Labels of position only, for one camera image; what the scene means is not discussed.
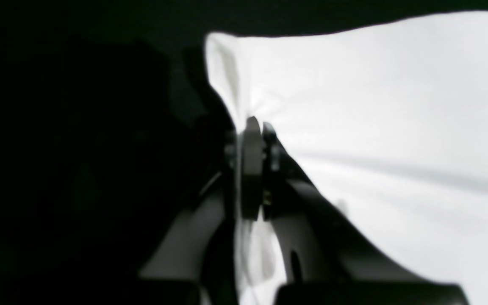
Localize white t-shirt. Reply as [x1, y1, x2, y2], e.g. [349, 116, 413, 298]
[205, 11, 488, 305]

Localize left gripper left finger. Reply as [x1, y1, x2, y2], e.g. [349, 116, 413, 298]
[139, 130, 238, 305]

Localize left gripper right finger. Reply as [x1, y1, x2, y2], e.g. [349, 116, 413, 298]
[240, 116, 468, 305]

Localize black table cloth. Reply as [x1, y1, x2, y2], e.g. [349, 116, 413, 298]
[0, 0, 488, 305]

